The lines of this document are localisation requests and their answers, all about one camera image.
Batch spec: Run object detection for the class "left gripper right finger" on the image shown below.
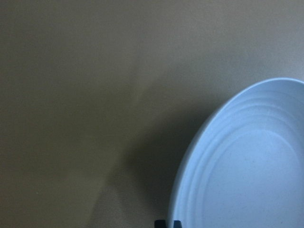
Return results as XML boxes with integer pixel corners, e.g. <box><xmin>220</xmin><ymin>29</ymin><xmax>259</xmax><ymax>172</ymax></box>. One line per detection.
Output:
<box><xmin>173</xmin><ymin>220</ymin><xmax>182</xmax><ymax>228</ymax></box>

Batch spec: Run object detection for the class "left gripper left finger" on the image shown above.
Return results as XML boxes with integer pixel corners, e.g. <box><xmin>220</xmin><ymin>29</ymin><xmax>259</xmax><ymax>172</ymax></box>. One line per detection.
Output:
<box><xmin>154</xmin><ymin>220</ymin><xmax>166</xmax><ymax>228</ymax></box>

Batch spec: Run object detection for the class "blue plate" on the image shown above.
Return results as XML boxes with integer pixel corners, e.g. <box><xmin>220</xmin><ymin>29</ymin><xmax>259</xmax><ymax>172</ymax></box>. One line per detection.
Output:
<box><xmin>166</xmin><ymin>78</ymin><xmax>304</xmax><ymax>228</ymax></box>

